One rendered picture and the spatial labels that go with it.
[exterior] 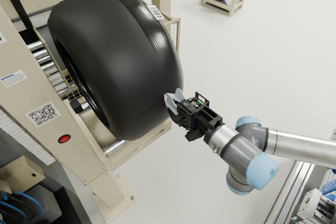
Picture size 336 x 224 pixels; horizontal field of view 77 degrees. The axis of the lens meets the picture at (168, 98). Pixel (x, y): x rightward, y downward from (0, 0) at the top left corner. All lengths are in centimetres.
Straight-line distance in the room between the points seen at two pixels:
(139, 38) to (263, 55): 246
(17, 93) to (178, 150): 149
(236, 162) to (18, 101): 58
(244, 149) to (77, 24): 53
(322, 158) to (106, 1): 73
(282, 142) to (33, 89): 69
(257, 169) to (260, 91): 204
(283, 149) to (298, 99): 196
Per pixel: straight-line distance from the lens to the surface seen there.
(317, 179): 194
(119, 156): 99
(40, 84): 67
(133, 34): 62
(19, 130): 78
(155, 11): 70
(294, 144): 67
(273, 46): 317
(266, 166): 50
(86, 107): 111
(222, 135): 52
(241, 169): 51
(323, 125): 253
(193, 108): 55
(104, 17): 64
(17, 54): 61
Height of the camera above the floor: 176
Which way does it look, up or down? 52 degrees down
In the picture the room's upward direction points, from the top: straight up
